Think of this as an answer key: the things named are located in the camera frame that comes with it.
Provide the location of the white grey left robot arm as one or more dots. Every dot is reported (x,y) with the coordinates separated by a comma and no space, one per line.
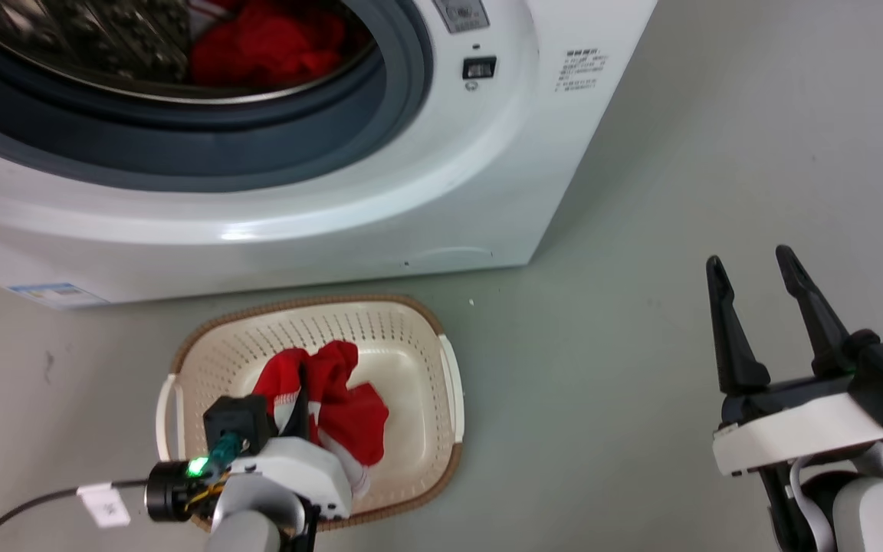
(250,529)

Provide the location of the blue energy label sticker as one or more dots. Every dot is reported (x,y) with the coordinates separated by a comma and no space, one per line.
(54,293)

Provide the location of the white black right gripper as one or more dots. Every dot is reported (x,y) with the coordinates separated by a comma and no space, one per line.
(794,429)

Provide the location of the beige perforated laundry basket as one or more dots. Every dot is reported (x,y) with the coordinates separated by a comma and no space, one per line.
(411,399)

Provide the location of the red garment with white trim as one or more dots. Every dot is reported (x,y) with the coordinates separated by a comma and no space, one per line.
(346,410)

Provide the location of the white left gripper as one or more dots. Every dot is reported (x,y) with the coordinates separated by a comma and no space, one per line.
(303,471)

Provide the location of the stainless steel washer drum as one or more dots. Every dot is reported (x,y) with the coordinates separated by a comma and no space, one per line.
(81,46)

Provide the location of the white front-loading washing machine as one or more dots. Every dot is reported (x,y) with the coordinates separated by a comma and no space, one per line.
(380,192)

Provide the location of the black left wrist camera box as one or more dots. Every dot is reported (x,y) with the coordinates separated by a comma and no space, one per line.
(238,422)

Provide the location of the grey rubber door gasket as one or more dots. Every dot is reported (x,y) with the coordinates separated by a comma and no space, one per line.
(257,146)

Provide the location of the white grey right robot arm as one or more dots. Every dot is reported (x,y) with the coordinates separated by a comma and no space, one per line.
(855,506)

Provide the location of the red garment in drum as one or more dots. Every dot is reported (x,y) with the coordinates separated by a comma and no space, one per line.
(265,42)

